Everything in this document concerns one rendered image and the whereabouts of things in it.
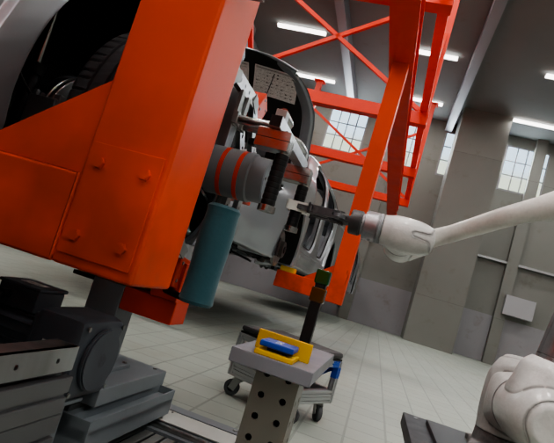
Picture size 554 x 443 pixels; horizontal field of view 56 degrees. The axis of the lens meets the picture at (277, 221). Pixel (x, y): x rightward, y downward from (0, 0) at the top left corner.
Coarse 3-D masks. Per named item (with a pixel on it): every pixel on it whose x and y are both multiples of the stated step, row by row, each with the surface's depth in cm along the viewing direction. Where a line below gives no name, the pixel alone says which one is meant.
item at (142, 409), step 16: (128, 400) 149; (144, 400) 155; (160, 400) 158; (64, 416) 121; (80, 416) 125; (96, 416) 131; (112, 416) 129; (128, 416) 139; (144, 416) 149; (160, 416) 161; (64, 432) 120; (80, 432) 120; (96, 432) 123; (112, 432) 132
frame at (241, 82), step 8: (240, 72) 144; (240, 80) 145; (240, 88) 148; (248, 88) 153; (248, 96) 155; (256, 96) 161; (256, 104) 163; (248, 112) 163; (256, 112) 165; (240, 136) 170; (248, 136) 169; (240, 144) 172; (248, 144) 170; (256, 152) 175; (224, 200) 173; (184, 240) 138; (184, 248) 138; (192, 248) 145; (184, 256) 140
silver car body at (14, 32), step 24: (0, 0) 113; (24, 0) 116; (48, 0) 123; (0, 24) 112; (24, 24) 118; (0, 48) 113; (24, 48) 120; (0, 72) 115; (0, 96) 117; (0, 120) 118
